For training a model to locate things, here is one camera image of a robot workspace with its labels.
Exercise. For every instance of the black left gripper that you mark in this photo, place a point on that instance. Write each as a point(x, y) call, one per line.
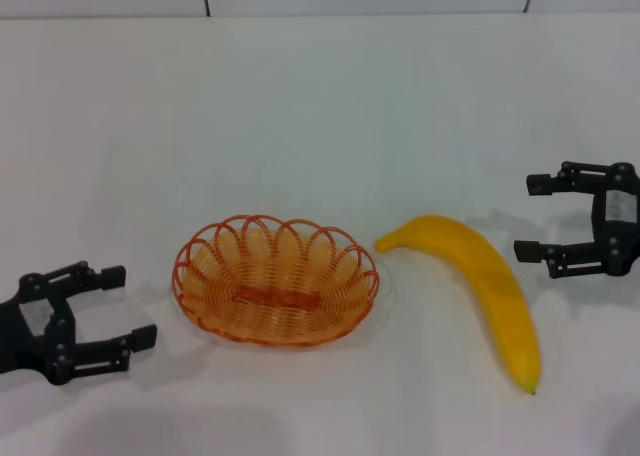
point(55, 336)

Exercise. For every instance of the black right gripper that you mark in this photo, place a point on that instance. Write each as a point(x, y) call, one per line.
point(622, 246)

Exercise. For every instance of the yellow banana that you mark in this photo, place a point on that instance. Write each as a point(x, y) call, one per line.
point(492, 286)

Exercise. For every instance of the orange woven plastic basket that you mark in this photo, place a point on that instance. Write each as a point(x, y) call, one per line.
point(275, 296)

